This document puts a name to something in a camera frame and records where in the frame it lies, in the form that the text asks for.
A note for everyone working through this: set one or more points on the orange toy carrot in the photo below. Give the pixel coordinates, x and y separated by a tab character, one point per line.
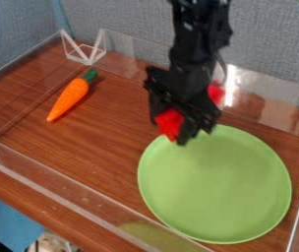
71	95

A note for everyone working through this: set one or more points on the clear acrylic enclosure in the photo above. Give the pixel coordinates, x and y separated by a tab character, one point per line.
68	172

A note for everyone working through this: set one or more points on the green round plate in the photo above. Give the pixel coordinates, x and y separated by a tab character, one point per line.
221	190

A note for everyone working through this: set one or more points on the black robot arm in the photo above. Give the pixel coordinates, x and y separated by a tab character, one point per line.
202	30

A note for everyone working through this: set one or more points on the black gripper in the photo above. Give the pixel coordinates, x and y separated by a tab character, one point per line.
181	88

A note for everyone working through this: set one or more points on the red rectangular block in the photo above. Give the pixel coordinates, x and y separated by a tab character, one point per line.
170	119

